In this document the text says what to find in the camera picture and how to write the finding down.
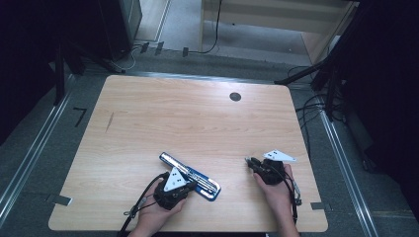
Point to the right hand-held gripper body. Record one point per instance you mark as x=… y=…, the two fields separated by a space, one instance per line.
x=273 y=169

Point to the light wooden furniture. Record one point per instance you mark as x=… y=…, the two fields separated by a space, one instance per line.
x=263 y=13

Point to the dark cabinet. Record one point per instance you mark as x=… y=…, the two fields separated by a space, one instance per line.
x=115 y=26

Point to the dark curtain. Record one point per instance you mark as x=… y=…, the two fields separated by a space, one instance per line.
x=388 y=82
x=19 y=49

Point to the black stand leg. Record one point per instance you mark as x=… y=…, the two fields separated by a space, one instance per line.
x=306 y=70
x=99 y=61

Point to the blue stapler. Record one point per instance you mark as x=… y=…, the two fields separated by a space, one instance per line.
x=194 y=177

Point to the person's right hand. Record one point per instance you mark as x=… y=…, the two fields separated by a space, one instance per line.
x=278 y=197

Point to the metal floor rail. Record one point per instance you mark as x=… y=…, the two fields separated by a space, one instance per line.
x=346 y=171
x=33 y=148

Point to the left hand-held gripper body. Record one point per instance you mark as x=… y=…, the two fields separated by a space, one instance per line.
x=174 y=181

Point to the grey tape piece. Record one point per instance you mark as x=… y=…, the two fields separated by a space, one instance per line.
x=318 y=206
x=59 y=199

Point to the dark round table grommet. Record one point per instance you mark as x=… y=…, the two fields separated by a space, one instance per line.
x=235 y=96

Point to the person's left hand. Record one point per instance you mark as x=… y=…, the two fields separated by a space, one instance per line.
x=158 y=215

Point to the black angled floor tape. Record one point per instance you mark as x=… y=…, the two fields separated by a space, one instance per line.
x=80 y=115

